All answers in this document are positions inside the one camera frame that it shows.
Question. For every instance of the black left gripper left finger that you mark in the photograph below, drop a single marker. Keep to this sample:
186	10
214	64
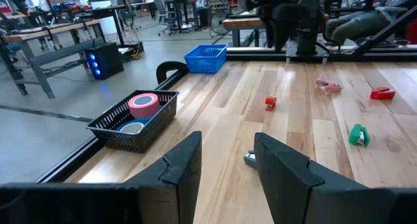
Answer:
97	204

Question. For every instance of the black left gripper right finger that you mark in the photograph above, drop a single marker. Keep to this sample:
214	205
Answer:
293	191

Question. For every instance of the green stapler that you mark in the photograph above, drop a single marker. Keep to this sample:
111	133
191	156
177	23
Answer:
354	136

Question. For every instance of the small red stapler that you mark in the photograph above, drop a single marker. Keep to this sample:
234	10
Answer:
270	102

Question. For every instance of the pink tape roll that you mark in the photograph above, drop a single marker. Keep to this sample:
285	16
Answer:
143	112

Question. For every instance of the pink staple remover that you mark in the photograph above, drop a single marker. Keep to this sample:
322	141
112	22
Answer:
329	86

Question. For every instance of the black plastic basket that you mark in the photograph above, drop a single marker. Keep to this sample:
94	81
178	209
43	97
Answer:
114	146

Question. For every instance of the black computer tower blue lights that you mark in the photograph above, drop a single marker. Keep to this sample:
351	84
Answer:
109	59

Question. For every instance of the blue plastic basket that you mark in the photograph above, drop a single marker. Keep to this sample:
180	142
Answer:
202	66

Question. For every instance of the thick wooden workbench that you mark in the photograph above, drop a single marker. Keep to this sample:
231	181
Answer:
242	23

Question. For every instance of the metal workbench wooden top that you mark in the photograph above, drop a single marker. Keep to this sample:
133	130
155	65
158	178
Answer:
52	28

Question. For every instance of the black floor fan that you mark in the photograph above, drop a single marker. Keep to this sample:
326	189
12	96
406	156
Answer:
217	22

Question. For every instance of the black desk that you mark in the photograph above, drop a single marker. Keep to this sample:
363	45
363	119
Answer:
107	10

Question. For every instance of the grey office chair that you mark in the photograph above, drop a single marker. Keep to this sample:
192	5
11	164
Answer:
161	9

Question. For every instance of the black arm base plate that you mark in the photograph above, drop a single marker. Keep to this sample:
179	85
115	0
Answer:
291	52

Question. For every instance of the black aluminium table frame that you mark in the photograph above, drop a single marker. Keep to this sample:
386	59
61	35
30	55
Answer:
254	57

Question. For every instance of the black curved bracket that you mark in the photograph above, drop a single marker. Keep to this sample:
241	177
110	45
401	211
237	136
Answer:
169	65

